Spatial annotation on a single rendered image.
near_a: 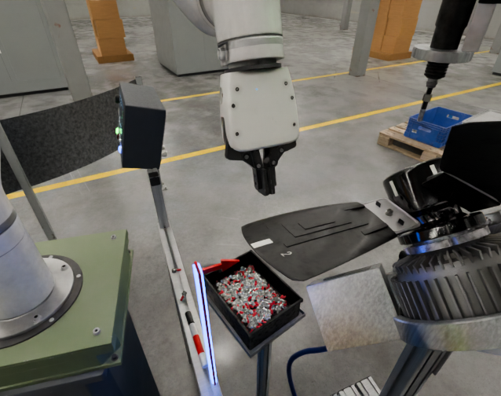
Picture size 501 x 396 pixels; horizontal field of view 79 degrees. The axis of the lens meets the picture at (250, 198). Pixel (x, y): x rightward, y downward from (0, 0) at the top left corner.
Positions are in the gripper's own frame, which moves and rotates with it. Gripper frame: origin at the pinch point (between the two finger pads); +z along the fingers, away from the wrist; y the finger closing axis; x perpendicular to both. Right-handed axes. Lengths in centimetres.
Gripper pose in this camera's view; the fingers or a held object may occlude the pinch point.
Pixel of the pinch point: (265, 180)
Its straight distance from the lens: 45.2
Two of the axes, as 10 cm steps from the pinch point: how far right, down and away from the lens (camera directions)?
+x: -3.6, -2.7, 9.0
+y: 9.3, -2.2, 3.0
